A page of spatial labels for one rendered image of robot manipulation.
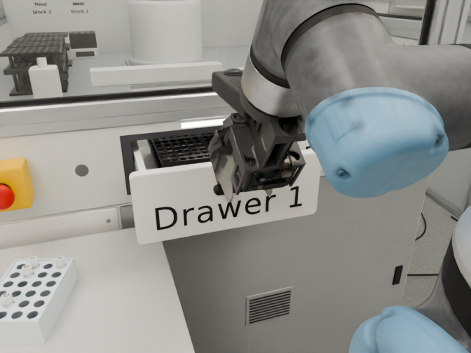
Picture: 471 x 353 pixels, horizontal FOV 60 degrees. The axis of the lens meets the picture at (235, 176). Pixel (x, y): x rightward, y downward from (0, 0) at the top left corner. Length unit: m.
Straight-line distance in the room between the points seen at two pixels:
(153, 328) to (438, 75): 0.44
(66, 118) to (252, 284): 0.53
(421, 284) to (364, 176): 1.73
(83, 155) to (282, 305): 0.58
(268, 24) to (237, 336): 0.83
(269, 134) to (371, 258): 0.73
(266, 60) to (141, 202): 0.31
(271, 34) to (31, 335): 0.45
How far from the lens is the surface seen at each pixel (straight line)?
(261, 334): 1.07
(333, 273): 1.04
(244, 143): 0.44
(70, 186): 0.75
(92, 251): 0.72
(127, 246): 0.72
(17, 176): 0.70
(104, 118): 0.70
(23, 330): 0.58
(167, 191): 0.57
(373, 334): 0.17
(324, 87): 0.26
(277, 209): 0.65
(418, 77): 0.27
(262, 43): 0.34
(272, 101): 0.37
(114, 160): 0.73
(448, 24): 0.95
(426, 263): 2.10
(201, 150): 0.71
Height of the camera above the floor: 1.16
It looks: 25 degrees down
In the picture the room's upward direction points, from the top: straight up
